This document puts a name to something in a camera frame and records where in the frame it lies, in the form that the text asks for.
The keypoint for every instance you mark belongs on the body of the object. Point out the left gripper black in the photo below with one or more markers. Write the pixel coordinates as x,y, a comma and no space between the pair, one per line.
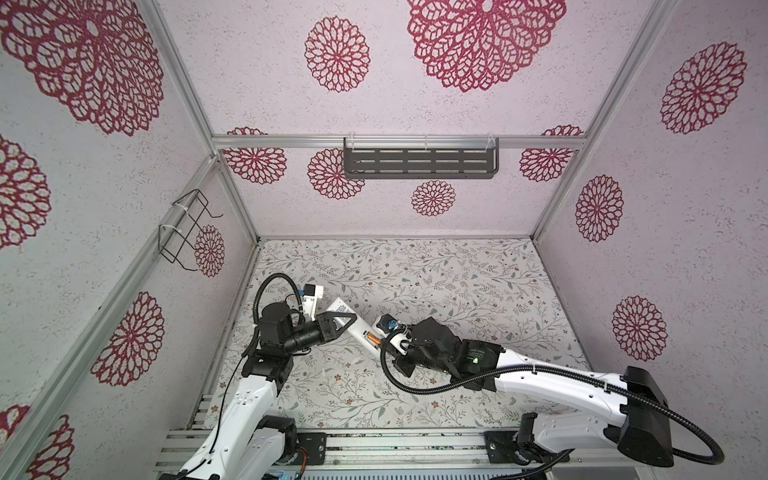
324,330

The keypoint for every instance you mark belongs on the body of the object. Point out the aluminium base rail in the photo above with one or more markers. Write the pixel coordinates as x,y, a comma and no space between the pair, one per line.
428,433

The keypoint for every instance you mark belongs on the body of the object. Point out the dark grey wall shelf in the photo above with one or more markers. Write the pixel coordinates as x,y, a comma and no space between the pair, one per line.
425,163

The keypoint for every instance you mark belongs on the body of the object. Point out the orange battery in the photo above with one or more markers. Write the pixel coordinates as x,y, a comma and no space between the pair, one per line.
373,339

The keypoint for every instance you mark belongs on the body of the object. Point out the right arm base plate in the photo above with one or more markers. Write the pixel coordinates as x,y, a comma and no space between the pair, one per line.
504,447

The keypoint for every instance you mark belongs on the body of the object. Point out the white remote control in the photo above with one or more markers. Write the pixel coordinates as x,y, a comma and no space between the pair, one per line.
360,330

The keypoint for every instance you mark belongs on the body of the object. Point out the black wire wall rack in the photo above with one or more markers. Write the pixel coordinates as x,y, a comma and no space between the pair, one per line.
193,242

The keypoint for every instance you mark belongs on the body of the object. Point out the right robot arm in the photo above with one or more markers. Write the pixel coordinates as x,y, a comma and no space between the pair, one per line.
604,409

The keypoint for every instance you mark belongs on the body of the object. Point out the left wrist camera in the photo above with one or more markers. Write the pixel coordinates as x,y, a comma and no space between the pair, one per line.
311,294

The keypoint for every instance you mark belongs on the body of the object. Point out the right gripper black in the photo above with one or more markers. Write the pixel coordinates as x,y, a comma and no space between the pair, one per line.
411,343

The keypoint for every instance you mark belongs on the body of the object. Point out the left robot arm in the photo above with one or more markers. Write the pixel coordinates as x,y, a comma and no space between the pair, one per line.
248,441

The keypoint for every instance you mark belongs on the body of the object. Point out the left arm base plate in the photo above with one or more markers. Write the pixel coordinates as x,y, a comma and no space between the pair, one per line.
304,449

